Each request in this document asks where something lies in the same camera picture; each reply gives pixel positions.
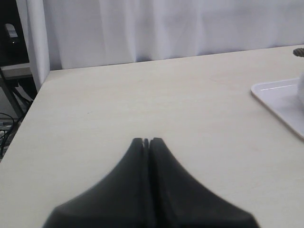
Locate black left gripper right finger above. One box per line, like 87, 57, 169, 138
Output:
148, 138, 259, 228

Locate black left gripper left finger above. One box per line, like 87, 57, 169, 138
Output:
44, 138, 152, 228

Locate white backdrop curtain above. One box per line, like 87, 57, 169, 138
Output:
17, 0, 304, 88

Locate white snowman plush toy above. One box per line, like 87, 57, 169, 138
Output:
293, 47, 304, 104

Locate black floor cables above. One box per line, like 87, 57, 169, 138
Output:
0, 111, 22, 160

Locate white plastic tray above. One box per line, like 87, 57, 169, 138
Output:
251, 78, 304, 140

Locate grey metal frame leg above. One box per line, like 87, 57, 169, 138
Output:
0, 63, 32, 118

